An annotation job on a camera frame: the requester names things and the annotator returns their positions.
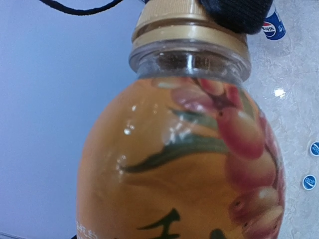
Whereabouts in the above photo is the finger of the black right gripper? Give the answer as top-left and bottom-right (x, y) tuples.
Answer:
(199, 0), (273, 35)

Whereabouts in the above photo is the Pepsi water bottle blue cap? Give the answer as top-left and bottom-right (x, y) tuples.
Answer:
(262, 4), (286, 41)

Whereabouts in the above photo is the gold juice bottle cap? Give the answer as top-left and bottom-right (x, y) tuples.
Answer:
(132, 0), (249, 58)

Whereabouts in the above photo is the white blue bottle cap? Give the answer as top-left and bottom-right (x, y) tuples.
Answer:
(310, 141), (319, 157)
(302, 174), (317, 191)

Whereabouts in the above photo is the orange juice bottle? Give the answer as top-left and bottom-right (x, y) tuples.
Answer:
(76, 39), (285, 239)

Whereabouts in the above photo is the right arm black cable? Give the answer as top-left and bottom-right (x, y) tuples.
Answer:
(38, 0), (124, 16)

